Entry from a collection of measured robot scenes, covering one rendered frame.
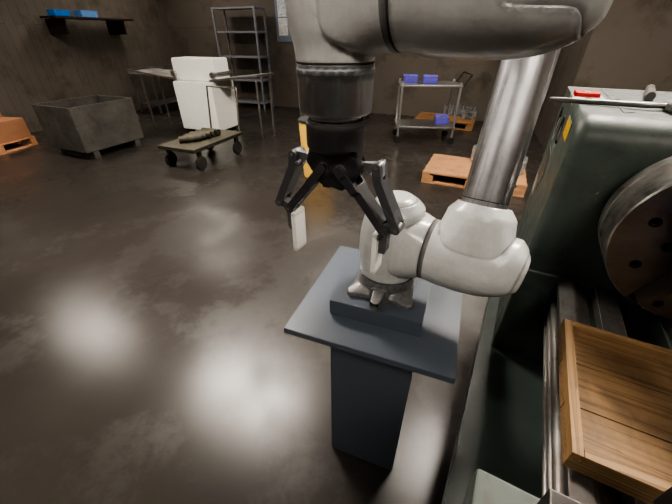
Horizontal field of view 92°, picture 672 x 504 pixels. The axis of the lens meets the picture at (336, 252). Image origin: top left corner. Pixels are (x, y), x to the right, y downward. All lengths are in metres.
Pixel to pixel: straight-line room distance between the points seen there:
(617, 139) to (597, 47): 4.47
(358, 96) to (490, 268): 0.49
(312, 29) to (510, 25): 0.18
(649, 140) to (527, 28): 0.64
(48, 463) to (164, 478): 0.48
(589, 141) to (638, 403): 0.52
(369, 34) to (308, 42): 0.06
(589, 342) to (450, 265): 0.31
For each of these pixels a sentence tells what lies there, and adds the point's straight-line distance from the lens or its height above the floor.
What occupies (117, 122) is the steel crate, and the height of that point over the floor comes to 0.38.
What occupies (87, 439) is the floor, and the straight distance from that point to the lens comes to 1.87.
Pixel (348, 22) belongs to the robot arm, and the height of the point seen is 1.41.
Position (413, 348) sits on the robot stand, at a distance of 0.87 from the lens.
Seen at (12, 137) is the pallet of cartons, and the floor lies 0.17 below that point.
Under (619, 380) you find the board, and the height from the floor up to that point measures 0.88.
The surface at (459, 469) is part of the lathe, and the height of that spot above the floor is 0.54.
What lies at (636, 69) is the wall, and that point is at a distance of 5.51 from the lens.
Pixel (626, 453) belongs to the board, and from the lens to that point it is 0.71.
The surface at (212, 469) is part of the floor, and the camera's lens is 1.59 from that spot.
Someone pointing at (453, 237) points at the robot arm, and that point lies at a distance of 0.76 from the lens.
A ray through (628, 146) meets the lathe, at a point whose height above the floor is 1.21.
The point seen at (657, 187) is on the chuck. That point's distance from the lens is 0.82.
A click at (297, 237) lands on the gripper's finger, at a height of 1.13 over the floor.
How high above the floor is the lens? 1.40
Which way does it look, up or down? 34 degrees down
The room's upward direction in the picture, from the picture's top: straight up
